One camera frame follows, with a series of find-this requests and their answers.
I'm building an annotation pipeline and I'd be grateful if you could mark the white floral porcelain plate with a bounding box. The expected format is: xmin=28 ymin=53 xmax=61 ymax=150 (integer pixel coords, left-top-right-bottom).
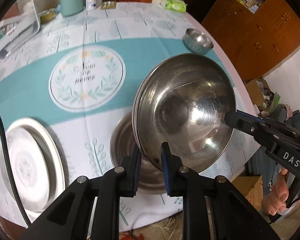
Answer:
xmin=6 ymin=127 xmax=50 ymax=212

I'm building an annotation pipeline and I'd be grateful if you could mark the large steel bowl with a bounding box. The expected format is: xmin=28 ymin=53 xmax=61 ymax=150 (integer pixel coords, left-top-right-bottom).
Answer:
xmin=132 ymin=53 xmax=236 ymax=172

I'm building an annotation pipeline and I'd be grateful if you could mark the small steel bowl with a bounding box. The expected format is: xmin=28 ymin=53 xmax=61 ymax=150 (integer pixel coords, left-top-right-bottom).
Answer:
xmin=183 ymin=28 xmax=214 ymax=55

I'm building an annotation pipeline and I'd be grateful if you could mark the right hand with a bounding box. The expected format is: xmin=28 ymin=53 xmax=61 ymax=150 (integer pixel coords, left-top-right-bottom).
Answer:
xmin=260 ymin=168 xmax=300 ymax=216

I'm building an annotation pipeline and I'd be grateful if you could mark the brown wooden cabinet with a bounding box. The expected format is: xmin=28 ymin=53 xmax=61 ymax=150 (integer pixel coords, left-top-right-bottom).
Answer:
xmin=202 ymin=0 xmax=300 ymax=82

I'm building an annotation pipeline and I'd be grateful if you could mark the teal white printed tablecloth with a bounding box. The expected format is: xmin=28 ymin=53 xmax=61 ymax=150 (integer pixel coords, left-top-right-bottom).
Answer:
xmin=0 ymin=2 xmax=259 ymax=231

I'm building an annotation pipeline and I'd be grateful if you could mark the green wet wipes pack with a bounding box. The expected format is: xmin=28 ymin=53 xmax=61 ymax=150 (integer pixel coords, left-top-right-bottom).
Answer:
xmin=160 ymin=0 xmax=186 ymax=13

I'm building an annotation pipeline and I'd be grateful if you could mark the clear plastic storage box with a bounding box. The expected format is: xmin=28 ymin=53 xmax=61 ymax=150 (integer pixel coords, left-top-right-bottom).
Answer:
xmin=0 ymin=0 xmax=40 ymax=60

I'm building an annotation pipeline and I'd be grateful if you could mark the small gold tin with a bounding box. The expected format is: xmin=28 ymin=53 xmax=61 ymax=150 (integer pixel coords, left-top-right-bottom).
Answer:
xmin=39 ymin=8 xmax=57 ymax=23

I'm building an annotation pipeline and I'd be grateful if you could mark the teal ceramic jar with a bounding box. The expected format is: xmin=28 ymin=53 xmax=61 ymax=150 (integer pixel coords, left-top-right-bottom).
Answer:
xmin=61 ymin=0 xmax=83 ymax=17

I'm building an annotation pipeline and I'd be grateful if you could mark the gold foil packet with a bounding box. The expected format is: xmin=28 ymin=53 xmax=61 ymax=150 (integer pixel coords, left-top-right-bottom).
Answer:
xmin=100 ymin=1 xmax=116 ymax=10

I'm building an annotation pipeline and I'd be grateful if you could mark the white pill bottle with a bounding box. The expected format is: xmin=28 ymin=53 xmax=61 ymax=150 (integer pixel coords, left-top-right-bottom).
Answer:
xmin=85 ymin=0 xmax=97 ymax=11

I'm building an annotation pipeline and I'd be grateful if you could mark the black cable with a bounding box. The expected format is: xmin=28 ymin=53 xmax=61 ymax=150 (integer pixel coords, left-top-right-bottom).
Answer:
xmin=0 ymin=100 xmax=32 ymax=227

